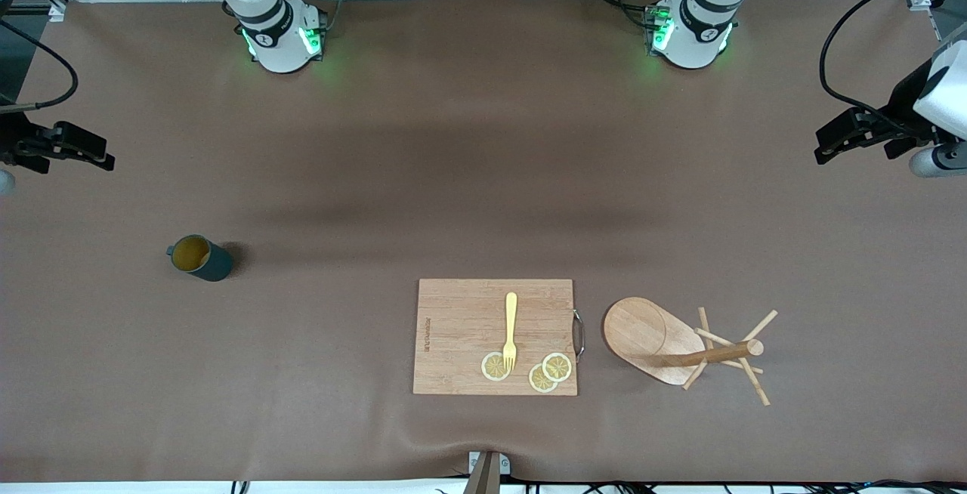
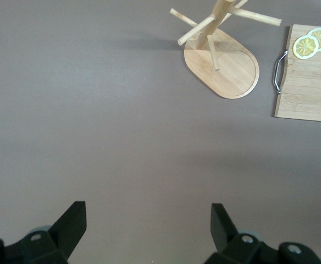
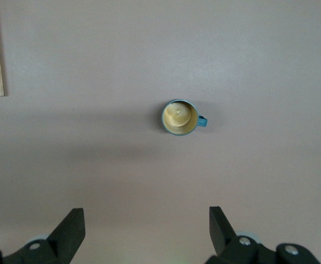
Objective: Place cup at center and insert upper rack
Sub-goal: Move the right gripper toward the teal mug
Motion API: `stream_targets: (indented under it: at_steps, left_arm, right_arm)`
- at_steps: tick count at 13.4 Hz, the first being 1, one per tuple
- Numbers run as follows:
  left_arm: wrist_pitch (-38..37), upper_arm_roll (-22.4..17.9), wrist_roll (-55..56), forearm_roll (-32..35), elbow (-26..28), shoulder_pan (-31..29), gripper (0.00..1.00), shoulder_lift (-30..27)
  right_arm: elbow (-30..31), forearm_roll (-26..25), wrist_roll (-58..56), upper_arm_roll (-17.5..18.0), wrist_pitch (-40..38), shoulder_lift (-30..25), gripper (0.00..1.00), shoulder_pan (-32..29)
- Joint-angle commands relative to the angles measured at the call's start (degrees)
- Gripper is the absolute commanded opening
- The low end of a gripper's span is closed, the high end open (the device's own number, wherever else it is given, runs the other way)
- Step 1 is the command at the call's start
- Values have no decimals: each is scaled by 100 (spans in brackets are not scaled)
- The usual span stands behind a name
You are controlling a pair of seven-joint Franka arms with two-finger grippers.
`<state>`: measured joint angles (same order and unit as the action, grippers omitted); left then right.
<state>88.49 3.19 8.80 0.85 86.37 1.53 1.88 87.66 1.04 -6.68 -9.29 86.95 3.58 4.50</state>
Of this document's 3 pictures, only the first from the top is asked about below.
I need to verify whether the dark green mug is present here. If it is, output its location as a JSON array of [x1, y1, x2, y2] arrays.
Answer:
[[166, 234, 233, 283]]

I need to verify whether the wooden mug tree rack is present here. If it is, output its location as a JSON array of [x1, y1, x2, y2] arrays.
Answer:
[[602, 296, 779, 407]]

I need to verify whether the brown table mat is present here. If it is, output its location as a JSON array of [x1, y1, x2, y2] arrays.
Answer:
[[0, 0, 967, 483]]

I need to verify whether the yellow plastic fork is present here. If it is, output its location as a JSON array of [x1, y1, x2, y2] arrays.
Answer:
[[502, 292, 519, 372]]

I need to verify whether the wooden cutting board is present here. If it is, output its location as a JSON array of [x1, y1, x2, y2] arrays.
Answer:
[[412, 278, 586, 397]]

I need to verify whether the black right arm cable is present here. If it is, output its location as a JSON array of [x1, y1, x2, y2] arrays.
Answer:
[[0, 20, 79, 111]]

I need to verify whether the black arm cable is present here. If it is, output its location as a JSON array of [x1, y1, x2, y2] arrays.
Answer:
[[0, 20, 79, 111], [820, 0, 967, 136]]

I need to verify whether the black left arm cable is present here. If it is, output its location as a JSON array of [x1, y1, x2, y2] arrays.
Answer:
[[820, 0, 967, 136]]

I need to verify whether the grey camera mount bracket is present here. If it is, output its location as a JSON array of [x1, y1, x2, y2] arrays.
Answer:
[[462, 450, 511, 494]]

